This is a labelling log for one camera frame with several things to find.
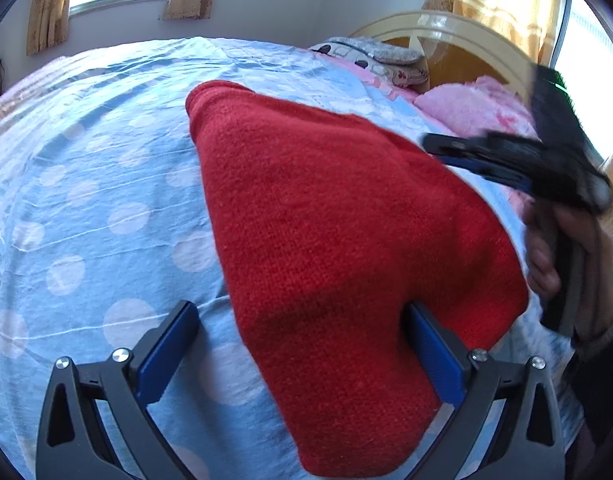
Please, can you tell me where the person's right forearm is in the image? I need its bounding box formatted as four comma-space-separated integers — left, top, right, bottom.
569, 287, 613, 411

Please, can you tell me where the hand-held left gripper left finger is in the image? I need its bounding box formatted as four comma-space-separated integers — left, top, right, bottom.
35, 300, 201, 480

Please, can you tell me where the window beside headboard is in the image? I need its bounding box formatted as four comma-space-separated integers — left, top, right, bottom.
551, 0, 613, 162

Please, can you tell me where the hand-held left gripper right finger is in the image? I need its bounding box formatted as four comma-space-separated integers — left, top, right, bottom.
404, 301, 567, 480

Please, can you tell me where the long yellow curtain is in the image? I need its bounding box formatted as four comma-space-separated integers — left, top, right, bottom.
421, 0, 571, 67

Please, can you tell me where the red knitted sweater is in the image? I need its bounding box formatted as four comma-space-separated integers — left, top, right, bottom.
185, 80, 531, 478

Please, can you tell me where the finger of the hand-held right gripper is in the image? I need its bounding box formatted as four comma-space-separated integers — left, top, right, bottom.
421, 131, 495, 161
439, 154, 535, 195

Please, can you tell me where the pink fluffy blanket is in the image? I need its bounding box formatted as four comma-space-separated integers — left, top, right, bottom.
413, 75, 543, 147

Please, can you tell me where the person's right hand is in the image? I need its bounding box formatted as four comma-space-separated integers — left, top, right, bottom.
524, 205, 613, 335

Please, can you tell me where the blue polka dot bed sheet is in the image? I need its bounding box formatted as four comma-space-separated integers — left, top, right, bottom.
0, 35, 587, 480

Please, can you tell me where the cream wooden headboard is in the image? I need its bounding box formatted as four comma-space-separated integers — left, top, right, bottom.
351, 10, 545, 107

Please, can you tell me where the grey fuzzy pillow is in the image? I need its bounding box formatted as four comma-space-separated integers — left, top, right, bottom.
308, 36, 423, 67

